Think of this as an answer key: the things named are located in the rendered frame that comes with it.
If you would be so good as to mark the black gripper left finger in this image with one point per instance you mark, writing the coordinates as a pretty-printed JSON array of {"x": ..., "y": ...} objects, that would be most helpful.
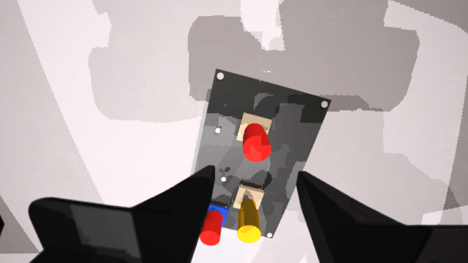
[{"x": 163, "y": 229}]

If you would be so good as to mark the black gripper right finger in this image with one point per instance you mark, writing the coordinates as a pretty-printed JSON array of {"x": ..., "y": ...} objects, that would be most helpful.
[{"x": 344, "y": 230}]

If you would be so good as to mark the dark grey circuit board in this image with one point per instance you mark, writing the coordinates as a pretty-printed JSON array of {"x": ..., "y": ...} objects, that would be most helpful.
[{"x": 258, "y": 135}]

